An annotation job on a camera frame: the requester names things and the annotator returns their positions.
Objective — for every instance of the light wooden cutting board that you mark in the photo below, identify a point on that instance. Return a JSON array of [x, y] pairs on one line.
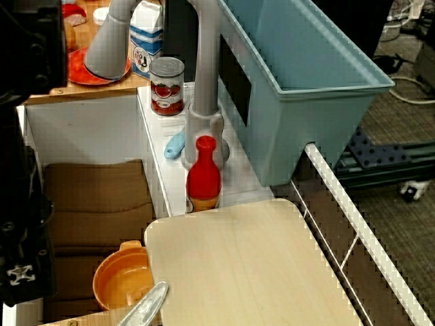
[[244, 265]]

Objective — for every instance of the wooden countertop board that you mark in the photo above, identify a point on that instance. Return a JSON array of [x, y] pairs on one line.
[[102, 89]]

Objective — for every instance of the red hot sauce bottle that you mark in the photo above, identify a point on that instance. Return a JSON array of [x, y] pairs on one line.
[[204, 176]]

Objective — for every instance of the tomato soup can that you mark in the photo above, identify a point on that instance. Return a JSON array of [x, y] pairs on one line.
[[167, 88]]

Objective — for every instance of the gray toy faucet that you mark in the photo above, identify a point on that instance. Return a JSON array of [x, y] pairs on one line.
[[207, 68]]

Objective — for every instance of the light blue plastic bin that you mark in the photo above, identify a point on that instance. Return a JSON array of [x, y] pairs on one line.
[[306, 102]]

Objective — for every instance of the white toy sink unit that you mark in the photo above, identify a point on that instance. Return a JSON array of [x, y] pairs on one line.
[[88, 132]]

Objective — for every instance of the black backdrop panel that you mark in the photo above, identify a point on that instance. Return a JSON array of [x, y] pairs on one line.
[[180, 34]]

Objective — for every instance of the blue white milk carton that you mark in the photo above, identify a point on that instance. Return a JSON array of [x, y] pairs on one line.
[[146, 37]]

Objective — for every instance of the orange toy pot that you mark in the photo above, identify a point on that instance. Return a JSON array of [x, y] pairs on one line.
[[119, 278]]

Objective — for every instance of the dark perforated plate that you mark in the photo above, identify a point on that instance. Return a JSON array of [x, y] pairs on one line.
[[377, 153]]

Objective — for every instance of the red round plate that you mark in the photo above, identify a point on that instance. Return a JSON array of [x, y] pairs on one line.
[[77, 70]]

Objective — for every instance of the toy chicken leg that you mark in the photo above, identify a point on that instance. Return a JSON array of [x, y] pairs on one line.
[[69, 35]]

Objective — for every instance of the red white toy food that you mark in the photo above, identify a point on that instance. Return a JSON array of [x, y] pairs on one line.
[[73, 12]]

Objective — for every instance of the metal frame rail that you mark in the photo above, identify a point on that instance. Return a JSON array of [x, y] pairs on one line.
[[384, 175]]

